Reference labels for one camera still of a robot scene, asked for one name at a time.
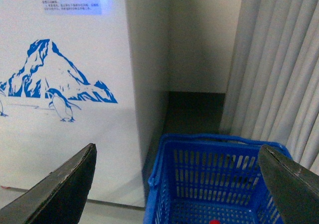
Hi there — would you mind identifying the red bottle cap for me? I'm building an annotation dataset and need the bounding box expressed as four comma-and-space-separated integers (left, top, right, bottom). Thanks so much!
209, 220, 220, 224

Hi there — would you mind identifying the white pleated curtain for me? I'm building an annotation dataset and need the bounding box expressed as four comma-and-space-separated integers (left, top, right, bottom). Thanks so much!
219, 0, 319, 174

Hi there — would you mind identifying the blue plastic shopping basket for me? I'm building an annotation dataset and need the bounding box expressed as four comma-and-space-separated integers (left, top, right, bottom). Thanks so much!
144, 134, 282, 224

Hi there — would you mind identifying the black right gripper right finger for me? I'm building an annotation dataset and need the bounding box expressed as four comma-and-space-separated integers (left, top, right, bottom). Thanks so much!
258, 145, 319, 224

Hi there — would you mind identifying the white blue chest freezer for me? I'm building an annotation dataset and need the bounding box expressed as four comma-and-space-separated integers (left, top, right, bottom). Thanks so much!
0, 0, 145, 207

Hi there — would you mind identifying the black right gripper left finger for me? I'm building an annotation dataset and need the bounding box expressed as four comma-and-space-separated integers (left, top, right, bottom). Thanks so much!
0, 143, 97, 224

